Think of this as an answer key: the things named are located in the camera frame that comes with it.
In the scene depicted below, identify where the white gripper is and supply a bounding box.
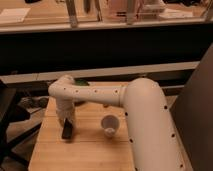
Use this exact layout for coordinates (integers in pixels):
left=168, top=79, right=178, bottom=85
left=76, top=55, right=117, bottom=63
left=56, top=99, right=75, bottom=139

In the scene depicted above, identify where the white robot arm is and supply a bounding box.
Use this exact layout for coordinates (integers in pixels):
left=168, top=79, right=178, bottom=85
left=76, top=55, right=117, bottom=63
left=48, top=75, right=185, bottom=171

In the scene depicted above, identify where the white paper cup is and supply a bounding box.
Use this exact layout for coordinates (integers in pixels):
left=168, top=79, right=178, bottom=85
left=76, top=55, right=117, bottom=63
left=101, top=115, right=120, bottom=138

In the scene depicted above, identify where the green bowl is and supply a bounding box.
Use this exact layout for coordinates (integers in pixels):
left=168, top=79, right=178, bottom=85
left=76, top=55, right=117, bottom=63
left=75, top=79, right=90, bottom=86

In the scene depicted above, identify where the black chair at left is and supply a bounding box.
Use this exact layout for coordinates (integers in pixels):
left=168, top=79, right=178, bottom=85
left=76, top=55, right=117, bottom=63
left=0, top=79, right=41, bottom=167

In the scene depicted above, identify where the dark panel at right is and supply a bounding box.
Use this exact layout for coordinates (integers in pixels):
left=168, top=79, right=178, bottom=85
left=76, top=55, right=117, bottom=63
left=171, top=43, right=213, bottom=171

